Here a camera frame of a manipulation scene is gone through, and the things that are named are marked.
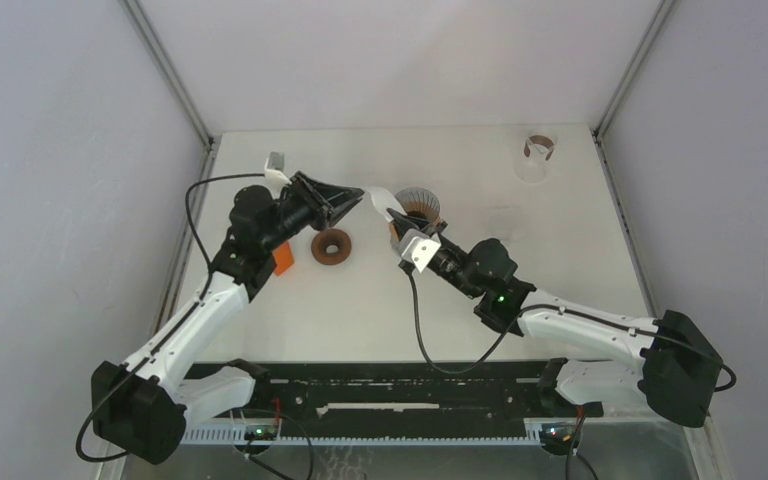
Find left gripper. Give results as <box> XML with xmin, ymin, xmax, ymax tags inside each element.
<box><xmin>261</xmin><ymin>172</ymin><xmax>363</xmax><ymax>254</ymax></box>

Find grey ribbed glass dripper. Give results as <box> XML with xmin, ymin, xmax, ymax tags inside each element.
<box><xmin>395</xmin><ymin>187</ymin><xmax>441</xmax><ymax>223</ymax></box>

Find white paper coffee filter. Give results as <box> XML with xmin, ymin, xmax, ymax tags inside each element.
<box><xmin>363</xmin><ymin>186</ymin><xmax>404</xmax><ymax>222</ymax></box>

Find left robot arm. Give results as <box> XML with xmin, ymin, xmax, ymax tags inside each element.
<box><xmin>75</xmin><ymin>172</ymin><xmax>365</xmax><ymax>465</ymax></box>

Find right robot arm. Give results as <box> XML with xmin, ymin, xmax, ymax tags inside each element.
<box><xmin>385</xmin><ymin>208</ymin><xmax>737</xmax><ymax>428</ymax></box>

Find orange filter holder box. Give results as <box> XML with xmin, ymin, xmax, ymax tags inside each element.
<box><xmin>272</xmin><ymin>242</ymin><xmax>295</xmax><ymax>276</ymax></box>

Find clear glass dripper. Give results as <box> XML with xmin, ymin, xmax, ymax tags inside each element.
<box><xmin>485</xmin><ymin>205</ymin><xmax>527</xmax><ymax>245</ymax></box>

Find clear glass with brown band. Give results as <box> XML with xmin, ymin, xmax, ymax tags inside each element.
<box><xmin>515</xmin><ymin>128</ymin><xmax>557</xmax><ymax>184</ymax></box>

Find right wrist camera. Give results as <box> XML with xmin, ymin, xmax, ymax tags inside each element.
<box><xmin>398</xmin><ymin>230</ymin><xmax>442</xmax><ymax>273</ymax></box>

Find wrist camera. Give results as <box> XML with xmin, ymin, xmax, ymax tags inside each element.
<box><xmin>264</xmin><ymin>151</ymin><xmax>290</xmax><ymax>189</ymax></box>
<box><xmin>398</xmin><ymin>230</ymin><xmax>442</xmax><ymax>273</ymax></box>

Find dark wooden ring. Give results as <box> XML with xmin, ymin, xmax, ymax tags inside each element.
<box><xmin>310</xmin><ymin>228</ymin><xmax>353</xmax><ymax>267</ymax></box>

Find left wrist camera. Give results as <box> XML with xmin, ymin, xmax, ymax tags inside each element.
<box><xmin>264</xmin><ymin>151</ymin><xmax>290</xmax><ymax>189</ymax></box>

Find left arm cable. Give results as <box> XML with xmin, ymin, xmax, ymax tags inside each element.
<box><xmin>75</xmin><ymin>173</ymin><xmax>269</xmax><ymax>464</ymax></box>

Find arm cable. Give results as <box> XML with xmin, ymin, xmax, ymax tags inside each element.
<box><xmin>405</xmin><ymin>268</ymin><xmax>738</xmax><ymax>393</ymax></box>
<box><xmin>75</xmin><ymin>173</ymin><xmax>269</xmax><ymax>464</ymax></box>

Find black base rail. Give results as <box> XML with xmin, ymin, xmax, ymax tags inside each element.
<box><xmin>182</xmin><ymin>359</ymin><xmax>577</xmax><ymax>445</ymax></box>

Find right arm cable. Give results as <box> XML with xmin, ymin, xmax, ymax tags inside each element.
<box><xmin>405</xmin><ymin>268</ymin><xmax>738</xmax><ymax>393</ymax></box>

